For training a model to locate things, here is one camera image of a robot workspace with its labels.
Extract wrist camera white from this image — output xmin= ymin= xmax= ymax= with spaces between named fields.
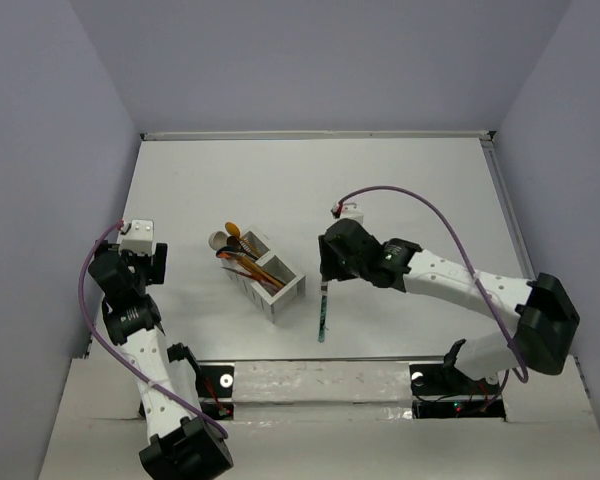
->
xmin=331 ymin=202 xmax=364 ymax=225
xmin=118 ymin=219 xmax=154 ymax=256

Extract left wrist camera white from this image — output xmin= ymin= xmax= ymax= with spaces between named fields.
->
xmin=118 ymin=219 xmax=154 ymax=256

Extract white cardboard front cover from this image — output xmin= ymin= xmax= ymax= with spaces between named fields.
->
xmin=41 ymin=358 xmax=600 ymax=479

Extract yellow-orange spoon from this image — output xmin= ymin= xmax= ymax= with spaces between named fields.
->
xmin=225 ymin=222 xmax=260 ymax=260

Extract dark handle steel knife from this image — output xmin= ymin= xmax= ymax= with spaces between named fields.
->
xmin=229 ymin=253 xmax=281 ymax=289

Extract dark blue spoon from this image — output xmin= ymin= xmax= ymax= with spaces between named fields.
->
xmin=216 ymin=245 xmax=238 ymax=257

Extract beige spoon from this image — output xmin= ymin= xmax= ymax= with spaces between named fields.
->
xmin=208 ymin=231 xmax=228 ymax=251

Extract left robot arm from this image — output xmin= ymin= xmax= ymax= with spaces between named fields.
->
xmin=87 ymin=241 xmax=233 ymax=479

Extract red-orange spoon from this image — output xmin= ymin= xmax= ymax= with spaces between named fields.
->
xmin=216 ymin=253 xmax=240 ymax=262

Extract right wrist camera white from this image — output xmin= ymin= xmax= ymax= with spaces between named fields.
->
xmin=331 ymin=202 xmax=364 ymax=225

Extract teal patterned handle knife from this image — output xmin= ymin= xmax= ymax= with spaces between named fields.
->
xmin=318 ymin=280 xmax=329 ymax=343

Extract red-orange knife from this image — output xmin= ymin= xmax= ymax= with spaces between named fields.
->
xmin=221 ymin=266 xmax=264 ymax=283

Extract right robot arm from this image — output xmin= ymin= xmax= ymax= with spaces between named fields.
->
xmin=318 ymin=219 xmax=580 ymax=392

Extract brown spoon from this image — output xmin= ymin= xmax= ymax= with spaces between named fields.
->
xmin=227 ymin=236 xmax=250 ymax=256

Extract white utensil caddy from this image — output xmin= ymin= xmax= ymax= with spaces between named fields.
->
xmin=208 ymin=227 xmax=306 ymax=323

